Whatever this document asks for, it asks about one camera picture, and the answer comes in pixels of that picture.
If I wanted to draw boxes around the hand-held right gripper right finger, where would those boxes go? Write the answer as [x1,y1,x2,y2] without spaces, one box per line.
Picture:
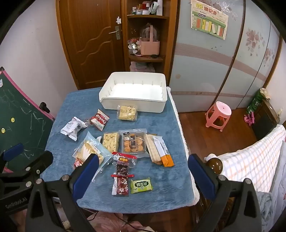
[188,153,262,232]

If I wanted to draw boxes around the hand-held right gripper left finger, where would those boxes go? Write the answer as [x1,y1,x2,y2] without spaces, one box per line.
[25,153,100,232]

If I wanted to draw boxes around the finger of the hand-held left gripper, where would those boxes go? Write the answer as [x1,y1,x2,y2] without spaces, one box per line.
[0,151,54,193]
[0,143,24,173]

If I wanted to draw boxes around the clear cracker packet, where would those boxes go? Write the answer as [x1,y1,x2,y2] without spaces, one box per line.
[72,131,114,181]

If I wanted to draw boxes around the red snack packet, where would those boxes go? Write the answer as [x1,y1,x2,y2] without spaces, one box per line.
[111,174,132,196]

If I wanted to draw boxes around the white and orange snack packet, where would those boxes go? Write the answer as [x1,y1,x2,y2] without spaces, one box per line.
[152,136,175,167]

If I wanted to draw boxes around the red-topped dark snack packet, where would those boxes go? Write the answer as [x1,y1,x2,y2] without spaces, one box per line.
[112,152,137,175]

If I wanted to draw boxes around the clear rice puff packet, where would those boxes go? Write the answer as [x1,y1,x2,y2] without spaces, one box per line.
[101,132,120,154]

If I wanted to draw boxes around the green snack packet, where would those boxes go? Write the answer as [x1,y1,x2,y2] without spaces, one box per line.
[130,177,154,194]

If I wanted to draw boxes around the orange cookie tray packet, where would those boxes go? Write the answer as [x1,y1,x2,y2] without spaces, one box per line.
[118,128,150,158]

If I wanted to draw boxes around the beige wafer packet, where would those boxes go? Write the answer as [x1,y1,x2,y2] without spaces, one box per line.
[145,133,162,165]

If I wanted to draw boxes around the white plastic storage bin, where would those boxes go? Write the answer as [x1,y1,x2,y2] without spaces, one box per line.
[99,72,167,112]

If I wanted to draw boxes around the brown wooden bedpost knob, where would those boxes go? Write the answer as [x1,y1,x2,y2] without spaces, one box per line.
[206,157,223,174]

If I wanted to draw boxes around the green chalkboard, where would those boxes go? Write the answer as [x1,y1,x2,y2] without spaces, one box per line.
[0,66,56,173]

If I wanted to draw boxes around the grey and white snack packet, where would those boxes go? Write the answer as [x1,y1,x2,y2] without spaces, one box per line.
[60,116,88,141]

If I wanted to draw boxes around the checked bed cloth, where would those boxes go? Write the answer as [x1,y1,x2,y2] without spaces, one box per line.
[204,124,286,194]

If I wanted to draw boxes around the red and white cookie packet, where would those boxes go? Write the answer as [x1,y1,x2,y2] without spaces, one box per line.
[89,109,110,131]

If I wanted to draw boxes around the pink plastic stool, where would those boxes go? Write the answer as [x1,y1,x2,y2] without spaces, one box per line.
[205,101,232,128]

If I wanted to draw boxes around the blue fluffy blanket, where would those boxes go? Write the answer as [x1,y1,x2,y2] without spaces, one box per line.
[41,87,201,214]

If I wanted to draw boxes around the grey blue cloth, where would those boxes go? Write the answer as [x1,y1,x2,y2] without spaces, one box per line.
[255,192,275,226]

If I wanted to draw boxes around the clear puffed snack packet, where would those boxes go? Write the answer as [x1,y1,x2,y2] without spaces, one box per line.
[117,105,138,121]

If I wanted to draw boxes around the pink toy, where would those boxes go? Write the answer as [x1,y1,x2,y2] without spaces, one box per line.
[244,113,255,126]

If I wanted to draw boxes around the dark wooden cabinet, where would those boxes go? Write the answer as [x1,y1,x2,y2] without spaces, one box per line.
[251,99,281,141]

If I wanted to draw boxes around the green bag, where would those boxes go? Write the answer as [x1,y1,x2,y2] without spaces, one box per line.
[246,88,264,114]

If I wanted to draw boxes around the floral sliding wardrobe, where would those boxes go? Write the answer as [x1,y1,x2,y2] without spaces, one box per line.
[170,0,283,113]

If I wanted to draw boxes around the folded cloths on shelf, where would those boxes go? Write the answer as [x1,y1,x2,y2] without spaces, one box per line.
[130,61,156,72]

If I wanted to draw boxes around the brown wooden door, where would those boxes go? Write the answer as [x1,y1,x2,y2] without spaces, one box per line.
[56,0,125,90]

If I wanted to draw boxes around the shiny wrappers on shelf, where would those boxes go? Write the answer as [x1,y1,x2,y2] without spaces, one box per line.
[128,38,141,56]

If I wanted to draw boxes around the pink basket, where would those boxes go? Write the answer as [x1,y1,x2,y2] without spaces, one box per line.
[139,25,161,56]

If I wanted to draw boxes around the bottles and jars on shelf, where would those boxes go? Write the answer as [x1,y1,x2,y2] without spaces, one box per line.
[132,0,163,16]

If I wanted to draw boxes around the black cable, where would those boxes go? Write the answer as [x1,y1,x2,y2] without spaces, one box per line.
[89,212,137,228]

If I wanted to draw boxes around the metal door handle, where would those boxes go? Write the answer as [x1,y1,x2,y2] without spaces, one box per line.
[108,26,121,40]

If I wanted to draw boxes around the wall poster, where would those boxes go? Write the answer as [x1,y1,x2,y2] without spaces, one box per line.
[190,0,229,40]

